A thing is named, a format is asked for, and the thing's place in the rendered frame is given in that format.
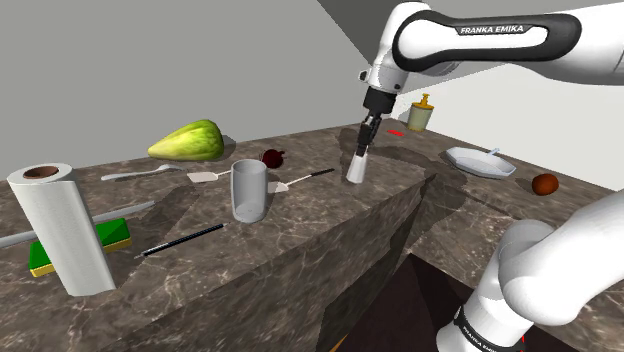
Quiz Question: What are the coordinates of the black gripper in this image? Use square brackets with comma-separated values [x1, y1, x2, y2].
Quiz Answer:
[355, 86, 398, 158]

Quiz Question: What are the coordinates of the white tapered shaker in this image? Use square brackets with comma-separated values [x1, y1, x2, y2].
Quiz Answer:
[345, 151, 370, 185]

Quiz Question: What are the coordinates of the olive soap dispenser, yellow pump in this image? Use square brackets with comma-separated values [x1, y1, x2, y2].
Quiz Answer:
[406, 92, 436, 133]

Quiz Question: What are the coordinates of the dark red apple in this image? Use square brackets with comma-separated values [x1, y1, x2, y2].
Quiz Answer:
[260, 147, 287, 171]

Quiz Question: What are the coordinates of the white oblong dish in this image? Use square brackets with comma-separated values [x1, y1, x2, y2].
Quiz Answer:
[445, 146, 517, 181]

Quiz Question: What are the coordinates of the grey cup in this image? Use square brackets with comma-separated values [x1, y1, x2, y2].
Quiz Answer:
[229, 158, 270, 225]

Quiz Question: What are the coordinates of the green pointed fruit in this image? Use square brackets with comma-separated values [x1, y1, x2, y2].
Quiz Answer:
[147, 118, 226, 163]

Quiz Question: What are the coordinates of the brown round fruit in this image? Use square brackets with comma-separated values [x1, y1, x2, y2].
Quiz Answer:
[530, 172, 560, 197]

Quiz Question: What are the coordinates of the thin black pen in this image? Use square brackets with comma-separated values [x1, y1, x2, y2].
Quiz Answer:
[133, 222, 229, 260]

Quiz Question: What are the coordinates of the grey spoon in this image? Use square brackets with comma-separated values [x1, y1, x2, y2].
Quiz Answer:
[100, 163, 185, 183]

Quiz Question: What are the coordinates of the long grey knife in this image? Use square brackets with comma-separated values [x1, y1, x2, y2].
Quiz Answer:
[0, 200, 158, 250]

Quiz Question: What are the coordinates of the green and yellow sponge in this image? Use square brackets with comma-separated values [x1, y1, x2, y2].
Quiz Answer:
[28, 217, 133, 279]

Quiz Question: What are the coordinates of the white paper towel roll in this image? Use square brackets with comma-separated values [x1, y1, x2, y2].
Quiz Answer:
[6, 162, 118, 298]

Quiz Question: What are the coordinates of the white spatula with black handle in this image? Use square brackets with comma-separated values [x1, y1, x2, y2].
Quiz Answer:
[267, 167, 337, 195]

